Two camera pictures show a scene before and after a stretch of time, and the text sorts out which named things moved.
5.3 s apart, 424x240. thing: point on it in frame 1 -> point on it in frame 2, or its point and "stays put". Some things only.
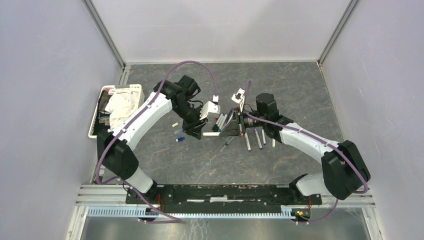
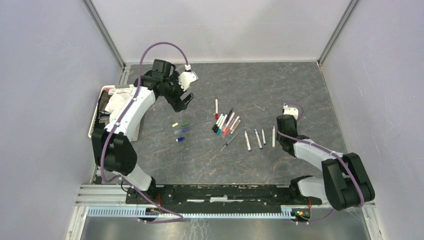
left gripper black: x=197 y=125 -> x=177 y=102
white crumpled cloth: x=121 y=103 stays put
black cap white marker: x=215 y=126 stays put
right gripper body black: x=250 y=121 -> x=278 y=137
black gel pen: x=226 y=144 stays put
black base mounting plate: x=220 y=199 stays put
